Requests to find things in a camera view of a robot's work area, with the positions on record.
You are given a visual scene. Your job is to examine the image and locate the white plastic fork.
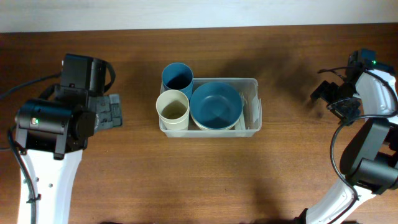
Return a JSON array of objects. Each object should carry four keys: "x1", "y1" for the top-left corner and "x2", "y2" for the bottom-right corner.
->
[{"x1": 239, "y1": 92, "x2": 246, "y2": 113}]

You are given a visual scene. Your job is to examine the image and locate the blue cup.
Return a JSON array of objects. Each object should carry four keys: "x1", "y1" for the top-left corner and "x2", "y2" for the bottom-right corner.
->
[{"x1": 162, "y1": 62, "x2": 193, "y2": 100}]

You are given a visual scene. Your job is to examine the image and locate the white plastic spoon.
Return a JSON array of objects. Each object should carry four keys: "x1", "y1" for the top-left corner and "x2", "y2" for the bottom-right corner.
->
[{"x1": 234, "y1": 113, "x2": 246, "y2": 130}]

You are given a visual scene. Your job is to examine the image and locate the clear plastic container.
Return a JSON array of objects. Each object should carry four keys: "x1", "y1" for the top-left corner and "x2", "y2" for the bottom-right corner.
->
[{"x1": 159, "y1": 78, "x2": 262, "y2": 138}]

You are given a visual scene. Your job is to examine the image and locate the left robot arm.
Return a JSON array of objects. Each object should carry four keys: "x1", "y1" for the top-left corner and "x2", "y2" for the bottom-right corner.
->
[{"x1": 7, "y1": 54, "x2": 123, "y2": 223}]

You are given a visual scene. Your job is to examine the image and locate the blue bowl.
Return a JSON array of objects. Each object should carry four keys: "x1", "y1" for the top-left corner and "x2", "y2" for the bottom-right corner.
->
[{"x1": 190, "y1": 82, "x2": 243, "y2": 129}]

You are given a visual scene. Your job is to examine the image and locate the cream cup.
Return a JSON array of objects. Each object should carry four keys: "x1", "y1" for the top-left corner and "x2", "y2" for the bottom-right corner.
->
[
  {"x1": 160, "y1": 116, "x2": 189, "y2": 131},
  {"x1": 155, "y1": 90, "x2": 190, "y2": 124}
]

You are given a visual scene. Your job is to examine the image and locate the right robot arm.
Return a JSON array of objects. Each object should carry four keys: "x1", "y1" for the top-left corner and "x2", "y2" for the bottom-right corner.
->
[{"x1": 294, "y1": 49, "x2": 397, "y2": 224}]

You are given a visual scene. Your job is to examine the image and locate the cream bowl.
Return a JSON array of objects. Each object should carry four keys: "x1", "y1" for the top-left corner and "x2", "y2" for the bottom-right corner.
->
[{"x1": 190, "y1": 113, "x2": 239, "y2": 131}]

